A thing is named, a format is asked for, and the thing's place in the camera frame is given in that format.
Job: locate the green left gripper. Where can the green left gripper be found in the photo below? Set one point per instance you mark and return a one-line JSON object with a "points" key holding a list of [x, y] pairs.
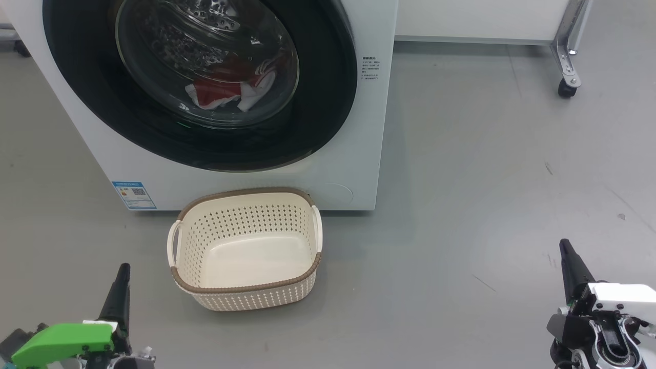
{"points": [[66, 341]]}

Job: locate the black text notice sticker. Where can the black text notice sticker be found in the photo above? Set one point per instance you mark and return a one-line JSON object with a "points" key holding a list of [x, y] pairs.
{"points": [[370, 67]]}

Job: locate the red and white jersey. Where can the red and white jersey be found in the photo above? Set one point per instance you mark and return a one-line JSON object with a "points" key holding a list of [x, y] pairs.
{"points": [[215, 92]]}

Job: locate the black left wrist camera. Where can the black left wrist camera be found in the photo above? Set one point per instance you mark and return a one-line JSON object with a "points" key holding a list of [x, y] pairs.
{"points": [[13, 343]]}

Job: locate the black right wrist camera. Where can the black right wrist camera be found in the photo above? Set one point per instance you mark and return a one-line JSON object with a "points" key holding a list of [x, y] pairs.
{"points": [[569, 333]]}

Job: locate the blue energy label sticker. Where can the blue energy label sticker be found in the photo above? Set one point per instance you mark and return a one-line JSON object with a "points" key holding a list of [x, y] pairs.
{"points": [[133, 195]]}

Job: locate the cream perforated laundry basket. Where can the cream perforated laundry basket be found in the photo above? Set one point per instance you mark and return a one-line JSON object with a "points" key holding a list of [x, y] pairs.
{"points": [[246, 256]]}

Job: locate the white front-load washing machine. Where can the white front-load washing machine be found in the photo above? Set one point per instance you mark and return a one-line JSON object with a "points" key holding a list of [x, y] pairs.
{"points": [[359, 154]]}

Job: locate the metal leg with caster wheel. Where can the metal leg with caster wheel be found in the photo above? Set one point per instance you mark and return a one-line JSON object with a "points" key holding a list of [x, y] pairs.
{"points": [[566, 56]]}

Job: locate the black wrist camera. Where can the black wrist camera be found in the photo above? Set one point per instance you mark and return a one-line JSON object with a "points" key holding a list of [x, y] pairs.
{"points": [[13, 343], [569, 333]]}

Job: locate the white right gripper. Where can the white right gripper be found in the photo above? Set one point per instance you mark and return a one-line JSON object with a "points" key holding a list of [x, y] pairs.
{"points": [[625, 300]]}

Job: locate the grey frame with black caster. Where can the grey frame with black caster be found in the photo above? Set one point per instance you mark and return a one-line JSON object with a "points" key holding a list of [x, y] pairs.
{"points": [[21, 48]]}

